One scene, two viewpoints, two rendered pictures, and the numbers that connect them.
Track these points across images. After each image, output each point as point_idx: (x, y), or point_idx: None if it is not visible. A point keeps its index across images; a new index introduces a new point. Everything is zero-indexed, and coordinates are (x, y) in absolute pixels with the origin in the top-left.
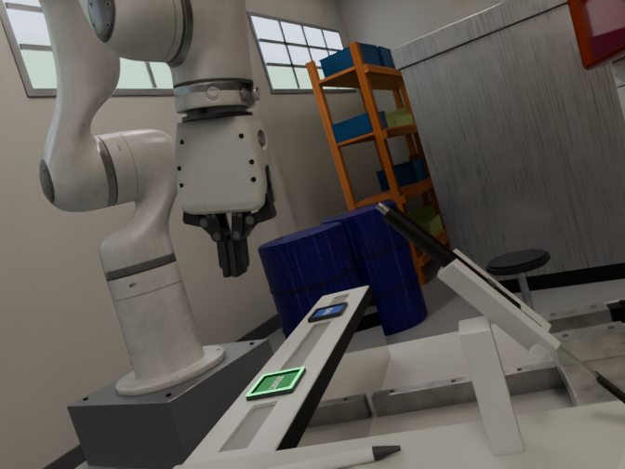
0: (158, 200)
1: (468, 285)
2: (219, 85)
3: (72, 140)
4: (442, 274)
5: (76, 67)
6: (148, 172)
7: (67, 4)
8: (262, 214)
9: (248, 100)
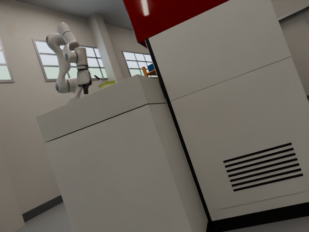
0: (77, 90)
1: (101, 81)
2: (82, 65)
3: (61, 78)
4: (99, 81)
5: (62, 66)
6: (76, 85)
7: (61, 55)
8: (89, 84)
9: (87, 67)
